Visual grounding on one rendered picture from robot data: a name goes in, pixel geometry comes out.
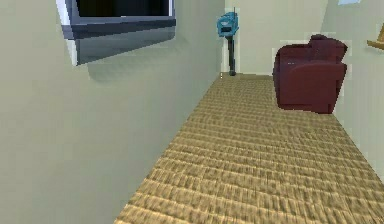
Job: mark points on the dark red armchair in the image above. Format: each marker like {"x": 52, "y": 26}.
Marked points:
{"x": 310, "y": 80}

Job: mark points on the grey framed window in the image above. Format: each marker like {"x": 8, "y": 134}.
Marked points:
{"x": 116, "y": 30}

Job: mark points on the tan wooden shelf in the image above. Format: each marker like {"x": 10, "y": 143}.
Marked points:
{"x": 377, "y": 42}

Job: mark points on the pale blue wall picture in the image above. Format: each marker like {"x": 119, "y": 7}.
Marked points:
{"x": 348, "y": 1}

